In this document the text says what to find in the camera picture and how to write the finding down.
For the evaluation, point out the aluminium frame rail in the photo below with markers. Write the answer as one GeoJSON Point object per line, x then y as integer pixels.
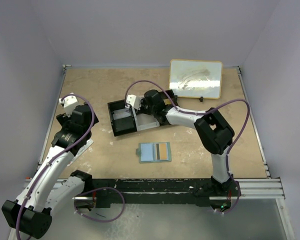
{"type": "Point", "coordinates": [261, 188]}

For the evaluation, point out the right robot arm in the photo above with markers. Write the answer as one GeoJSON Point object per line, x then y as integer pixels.
{"type": "Point", "coordinates": [214, 131]}

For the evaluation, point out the black white sorting tray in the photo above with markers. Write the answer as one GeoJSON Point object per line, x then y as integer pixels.
{"type": "Point", "coordinates": [135, 123]}

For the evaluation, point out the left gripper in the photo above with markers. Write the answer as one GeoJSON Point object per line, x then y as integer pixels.
{"type": "Point", "coordinates": [64, 120]}

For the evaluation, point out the white board wooden frame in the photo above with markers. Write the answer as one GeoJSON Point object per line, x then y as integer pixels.
{"type": "Point", "coordinates": [199, 79]}

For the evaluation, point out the silver VIP card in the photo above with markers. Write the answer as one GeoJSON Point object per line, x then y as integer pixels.
{"type": "Point", "coordinates": [121, 113]}

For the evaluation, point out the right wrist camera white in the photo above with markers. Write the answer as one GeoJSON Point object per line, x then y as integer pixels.
{"type": "Point", "coordinates": [133, 101]}

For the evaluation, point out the green card holder wallet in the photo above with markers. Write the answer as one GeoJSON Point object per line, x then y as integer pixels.
{"type": "Point", "coordinates": [146, 152]}

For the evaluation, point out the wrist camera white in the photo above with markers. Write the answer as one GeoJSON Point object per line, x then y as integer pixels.
{"type": "Point", "coordinates": [133, 101]}
{"type": "Point", "coordinates": [69, 103]}

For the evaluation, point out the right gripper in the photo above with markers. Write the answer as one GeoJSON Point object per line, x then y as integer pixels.
{"type": "Point", "coordinates": [143, 101]}

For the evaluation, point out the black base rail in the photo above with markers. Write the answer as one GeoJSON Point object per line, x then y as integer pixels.
{"type": "Point", "coordinates": [181, 191]}

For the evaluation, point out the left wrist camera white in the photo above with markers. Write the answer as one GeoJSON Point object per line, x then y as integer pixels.
{"type": "Point", "coordinates": [69, 103]}

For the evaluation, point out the orange card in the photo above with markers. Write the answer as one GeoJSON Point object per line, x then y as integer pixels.
{"type": "Point", "coordinates": [161, 150]}

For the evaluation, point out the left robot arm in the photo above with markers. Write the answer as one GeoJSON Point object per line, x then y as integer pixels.
{"type": "Point", "coordinates": [32, 212]}

